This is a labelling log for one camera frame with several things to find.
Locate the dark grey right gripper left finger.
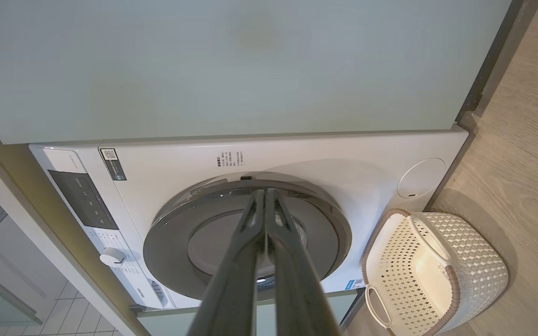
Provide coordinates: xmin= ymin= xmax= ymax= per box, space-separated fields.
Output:
xmin=187 ymin=188 xmax=267 ymax=336

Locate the light blue cabinet panel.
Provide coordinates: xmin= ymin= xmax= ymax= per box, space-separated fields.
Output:
xmin=0 ymin=0 xmax=512 ymax=144

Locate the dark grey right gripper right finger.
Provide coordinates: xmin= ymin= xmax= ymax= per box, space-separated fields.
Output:
xmin=267 ymin=188 xmax=342 ymax=336

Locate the white front-load washing machine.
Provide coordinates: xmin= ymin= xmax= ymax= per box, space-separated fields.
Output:
xmin=29 ymin=125 xmax=469 ymax=311

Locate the printed instruction text sticker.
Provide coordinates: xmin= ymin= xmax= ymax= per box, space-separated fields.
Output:
xmin=216 ymin=152 xmax=244 ymax=168

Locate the round dark glass washer door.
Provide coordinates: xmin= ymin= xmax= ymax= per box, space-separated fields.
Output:
xmin=143 ymin=173 xmax=353 ymax=301

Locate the dark cabinet plinth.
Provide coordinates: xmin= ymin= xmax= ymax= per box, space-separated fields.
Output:
xmin=455 ymin=0 xmax=538 ymax=130

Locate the QR code sticker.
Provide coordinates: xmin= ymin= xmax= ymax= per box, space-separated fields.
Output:
xmin=100 ymin=148 xmax=127 ymax=181

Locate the round white filter cover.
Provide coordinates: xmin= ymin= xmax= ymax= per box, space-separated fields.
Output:
xmin=397 ymin=158 xmax=446 ymax=198

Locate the wooden countertop edge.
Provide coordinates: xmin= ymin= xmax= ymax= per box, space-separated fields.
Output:
xmin=0 ymin=96 xmax=150 ymax=336

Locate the dark washing machine display panel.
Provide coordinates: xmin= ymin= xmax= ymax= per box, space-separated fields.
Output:
xmin=48 ymin=170 xmax=119 ymax=230

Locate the white perforated laundry basket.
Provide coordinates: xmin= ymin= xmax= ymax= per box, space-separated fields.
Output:
xmin=361 ymin=209 xmax=509 ymax=336

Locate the white washing machine dial knob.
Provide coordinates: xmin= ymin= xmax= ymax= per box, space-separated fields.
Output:
xmin=99 ymin=248 xmax=126 ymax=268

